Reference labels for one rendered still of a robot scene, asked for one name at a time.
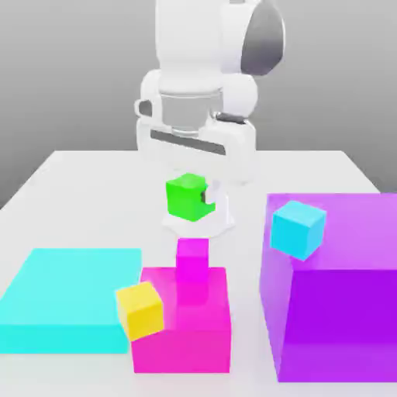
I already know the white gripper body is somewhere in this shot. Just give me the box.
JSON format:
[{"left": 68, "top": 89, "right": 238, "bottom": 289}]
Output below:
[{"left": 136, "top": 118, "right": 257, "bottom": 186}]

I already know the small green cube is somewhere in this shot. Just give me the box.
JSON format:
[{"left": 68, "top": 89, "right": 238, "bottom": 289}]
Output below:
[{"left": 165, "top": 172, "right": 217, "bottom": 223}]

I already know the small magenta cube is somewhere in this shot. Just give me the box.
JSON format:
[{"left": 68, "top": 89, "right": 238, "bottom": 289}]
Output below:
[{"left": 175, "top": 237, "right": 209, "bottom": 307}]

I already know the small cyan cube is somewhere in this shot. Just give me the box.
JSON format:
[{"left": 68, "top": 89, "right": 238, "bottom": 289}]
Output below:
[{"left": 270, "top": 199, "right": 327, "bottom": 262}]

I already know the small yellow cube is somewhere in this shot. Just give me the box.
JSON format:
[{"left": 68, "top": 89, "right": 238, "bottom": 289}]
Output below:
[{"left": 116, "top": 281, "right": 165, "bottom": 343}]

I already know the large pink box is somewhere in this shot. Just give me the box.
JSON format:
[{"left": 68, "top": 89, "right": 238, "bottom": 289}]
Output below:
[{"left": 131, "top": 266, "right": 233, "bottom": 375}]

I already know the large purple box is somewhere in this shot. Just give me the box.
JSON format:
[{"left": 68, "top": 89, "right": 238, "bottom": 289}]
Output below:
[{"left": 259, "top": 192, "right": 397, "bottom": 383}]

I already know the large cyan box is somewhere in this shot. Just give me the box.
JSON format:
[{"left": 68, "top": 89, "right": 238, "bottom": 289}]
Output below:
[{"left": 0, "top": 247, "right": 143, "bottom": 355}]

